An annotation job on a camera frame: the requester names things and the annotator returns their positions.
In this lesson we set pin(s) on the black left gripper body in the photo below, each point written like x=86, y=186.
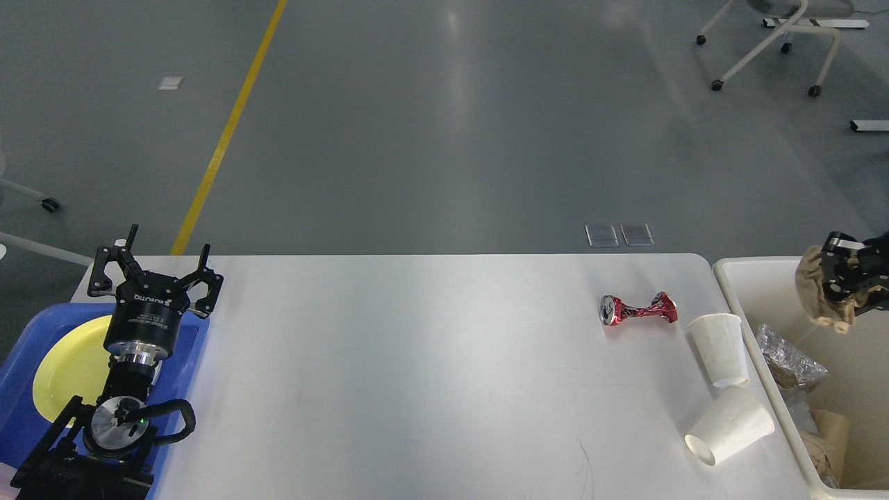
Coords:
x=145, y=316

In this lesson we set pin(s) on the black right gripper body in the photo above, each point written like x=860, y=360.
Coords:
x=873, y=259

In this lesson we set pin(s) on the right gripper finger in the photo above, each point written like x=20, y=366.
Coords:
x=842, y=274

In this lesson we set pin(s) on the small brown paper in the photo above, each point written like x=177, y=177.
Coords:
x=822, y=312

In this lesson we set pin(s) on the yellow-green plastic plate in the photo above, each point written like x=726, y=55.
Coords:
x=77, y=365

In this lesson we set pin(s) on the foil tray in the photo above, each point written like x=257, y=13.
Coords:
x=791, y=368
x=796, y=402

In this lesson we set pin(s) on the brown paper ball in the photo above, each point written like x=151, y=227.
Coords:
x=826, y=440

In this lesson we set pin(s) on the white paper cup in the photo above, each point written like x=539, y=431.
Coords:
x=735, y=420
x=718, y=338

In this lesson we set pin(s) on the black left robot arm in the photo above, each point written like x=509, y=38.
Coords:
x=100, y=450

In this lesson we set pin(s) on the cream plastic bin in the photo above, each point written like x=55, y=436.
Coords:
x=762, y=290

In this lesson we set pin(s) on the white chair leg left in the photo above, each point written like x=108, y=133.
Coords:
x=26, y=200

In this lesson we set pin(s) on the white bar on floor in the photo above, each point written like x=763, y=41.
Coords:
x=859, y=125

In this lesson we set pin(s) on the white paper cup upright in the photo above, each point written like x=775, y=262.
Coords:
x=718, y=338

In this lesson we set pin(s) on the floor outlet plates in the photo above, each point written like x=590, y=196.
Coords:
x=612, y=236

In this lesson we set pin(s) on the crushed red soda can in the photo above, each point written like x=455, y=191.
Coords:
x=613, y=311

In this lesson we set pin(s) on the white office chair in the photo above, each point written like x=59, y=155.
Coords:
x=784, y=20

